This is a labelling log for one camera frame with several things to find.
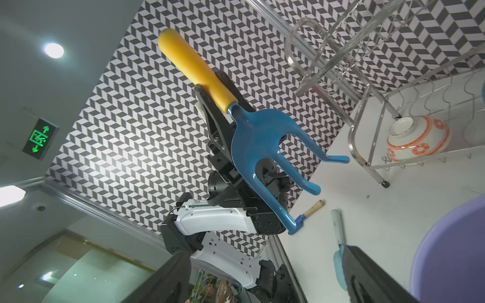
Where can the blue hand rake yellow handle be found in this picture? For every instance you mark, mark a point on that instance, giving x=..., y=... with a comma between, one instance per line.
x=257, y=135

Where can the light teal plastic trowel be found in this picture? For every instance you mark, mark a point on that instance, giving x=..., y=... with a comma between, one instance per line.
x=338, y=255

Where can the left aluminium corner post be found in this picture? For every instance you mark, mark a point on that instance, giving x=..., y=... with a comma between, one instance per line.
x=92, y=209

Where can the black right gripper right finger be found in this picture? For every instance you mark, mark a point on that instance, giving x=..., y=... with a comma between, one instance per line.
x=366, y=281

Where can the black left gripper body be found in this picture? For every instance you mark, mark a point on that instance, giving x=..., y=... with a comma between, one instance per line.
x=226, y=188

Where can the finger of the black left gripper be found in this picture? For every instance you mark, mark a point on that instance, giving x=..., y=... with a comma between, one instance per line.
x=220, y=130
x=229, y=84

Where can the green exit sign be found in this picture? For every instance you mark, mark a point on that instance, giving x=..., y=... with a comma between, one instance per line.
x=40, y=139

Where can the white orange patterned bowl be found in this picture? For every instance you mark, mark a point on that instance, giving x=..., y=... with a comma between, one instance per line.
x=418, y=136

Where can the dark blue trowel wooden handle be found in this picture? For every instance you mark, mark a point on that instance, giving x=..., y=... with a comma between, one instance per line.
x=301, y=218

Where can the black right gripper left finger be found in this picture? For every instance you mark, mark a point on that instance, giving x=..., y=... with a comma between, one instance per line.
x=169, y=283

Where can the purple plastic bucket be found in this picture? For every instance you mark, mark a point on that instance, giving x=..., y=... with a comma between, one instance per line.
x=448, y=265

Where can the round ceiling light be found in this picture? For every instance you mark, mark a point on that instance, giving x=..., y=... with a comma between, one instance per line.
x=53, y=50

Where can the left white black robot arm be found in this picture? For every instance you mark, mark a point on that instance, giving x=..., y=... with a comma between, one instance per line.
x=195, y=226

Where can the silver wire dish rack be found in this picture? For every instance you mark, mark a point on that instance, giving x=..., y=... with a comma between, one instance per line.
x=375, y=62

